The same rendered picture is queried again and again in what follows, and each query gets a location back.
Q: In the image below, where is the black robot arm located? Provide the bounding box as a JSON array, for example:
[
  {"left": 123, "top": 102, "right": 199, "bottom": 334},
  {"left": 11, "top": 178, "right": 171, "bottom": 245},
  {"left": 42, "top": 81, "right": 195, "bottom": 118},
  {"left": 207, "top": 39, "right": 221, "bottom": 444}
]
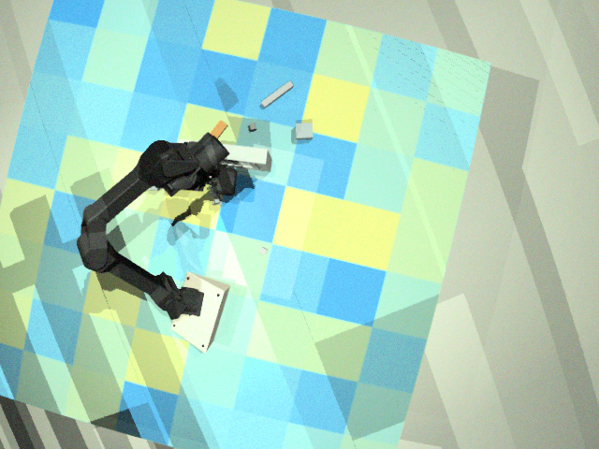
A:
[{"left": 77, "top": 132, "right": 230, "bottom": 320}]

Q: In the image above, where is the orange flat rectangular block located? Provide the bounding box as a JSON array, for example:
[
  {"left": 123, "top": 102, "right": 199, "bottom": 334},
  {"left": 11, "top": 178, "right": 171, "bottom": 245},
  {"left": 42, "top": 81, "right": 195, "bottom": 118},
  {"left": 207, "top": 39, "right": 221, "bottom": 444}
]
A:
[{"left": 210, "top": 121, "right": 227, "bottom": 138}]

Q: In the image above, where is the light grey flat bar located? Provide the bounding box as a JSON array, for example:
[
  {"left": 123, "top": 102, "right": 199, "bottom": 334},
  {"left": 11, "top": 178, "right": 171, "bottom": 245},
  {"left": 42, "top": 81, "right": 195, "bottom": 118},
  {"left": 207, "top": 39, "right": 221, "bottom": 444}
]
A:
[{"left": 261, "top": 81, "right": 294, "bottom": 108}]

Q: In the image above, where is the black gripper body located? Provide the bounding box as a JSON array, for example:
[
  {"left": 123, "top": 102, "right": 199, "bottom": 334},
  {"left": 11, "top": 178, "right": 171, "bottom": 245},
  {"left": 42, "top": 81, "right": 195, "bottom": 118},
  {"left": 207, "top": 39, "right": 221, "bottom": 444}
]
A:
[{"left": 191, "top": 167, "right": 237, "bottom": 196}]

